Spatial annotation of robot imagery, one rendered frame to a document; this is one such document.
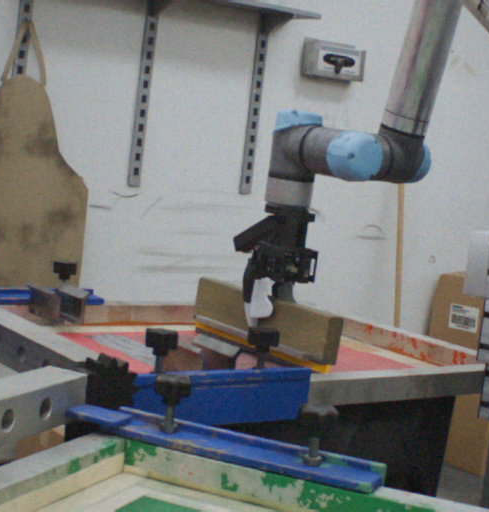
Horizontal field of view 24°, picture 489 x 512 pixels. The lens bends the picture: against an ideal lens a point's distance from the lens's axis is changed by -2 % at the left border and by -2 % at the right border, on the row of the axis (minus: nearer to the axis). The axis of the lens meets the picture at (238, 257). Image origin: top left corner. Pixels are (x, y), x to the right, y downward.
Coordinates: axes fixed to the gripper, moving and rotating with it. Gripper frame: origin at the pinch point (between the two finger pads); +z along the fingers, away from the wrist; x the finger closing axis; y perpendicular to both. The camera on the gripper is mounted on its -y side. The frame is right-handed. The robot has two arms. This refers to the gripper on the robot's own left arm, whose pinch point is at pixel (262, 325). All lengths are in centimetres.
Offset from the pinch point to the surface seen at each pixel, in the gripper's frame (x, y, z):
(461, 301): 247, -177, 35
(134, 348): -21.0, -4.9, 4.5
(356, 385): -6.3, 30.4, 1.4
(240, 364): -8.1, 5.9, 4.7
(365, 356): 20.1, 4.1, 4.7
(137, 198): 98, -198, 3
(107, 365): -53, 39, -5
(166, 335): -40, 30, -7
